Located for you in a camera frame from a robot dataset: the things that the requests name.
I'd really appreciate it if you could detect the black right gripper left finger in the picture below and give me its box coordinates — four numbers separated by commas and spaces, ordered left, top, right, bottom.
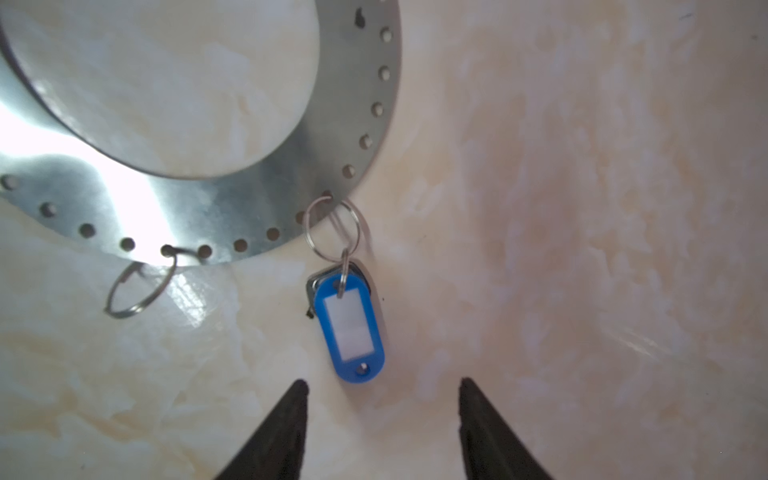
216, 379, 309, 480

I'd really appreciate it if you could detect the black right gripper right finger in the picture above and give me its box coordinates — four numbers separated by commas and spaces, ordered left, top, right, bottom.
459, 377, 552, 480

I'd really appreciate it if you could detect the blue key tag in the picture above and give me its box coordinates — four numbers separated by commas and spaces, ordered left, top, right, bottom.
314, 273, 386, 384

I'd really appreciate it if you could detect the split ring gripped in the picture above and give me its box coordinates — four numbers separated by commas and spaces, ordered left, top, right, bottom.
301, 193, 363, 263

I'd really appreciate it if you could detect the split ring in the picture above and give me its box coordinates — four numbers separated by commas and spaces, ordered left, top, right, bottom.
104, 247, 179, 320

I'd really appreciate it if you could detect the silver key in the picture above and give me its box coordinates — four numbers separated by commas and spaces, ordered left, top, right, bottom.
306, 260, 372, 319

